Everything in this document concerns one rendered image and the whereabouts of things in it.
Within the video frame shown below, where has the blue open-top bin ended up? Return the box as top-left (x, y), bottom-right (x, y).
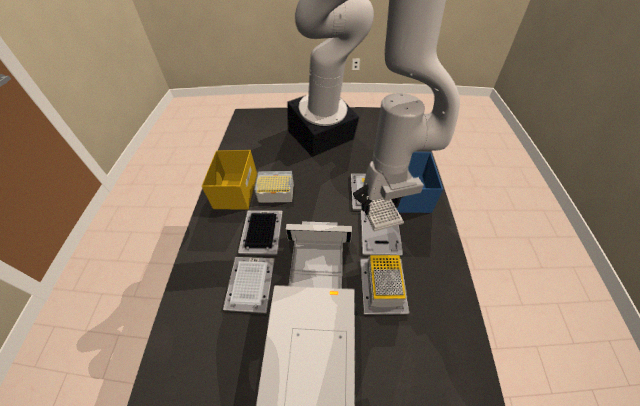
top-left (396, 152), bottom-right (443, 213)

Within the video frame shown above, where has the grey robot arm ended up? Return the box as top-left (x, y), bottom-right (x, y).
top-left (295, 0), bottom-right (460, 201)

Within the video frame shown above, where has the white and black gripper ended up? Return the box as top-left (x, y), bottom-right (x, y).
top-left (353, 161), bottom-right (403, 215)

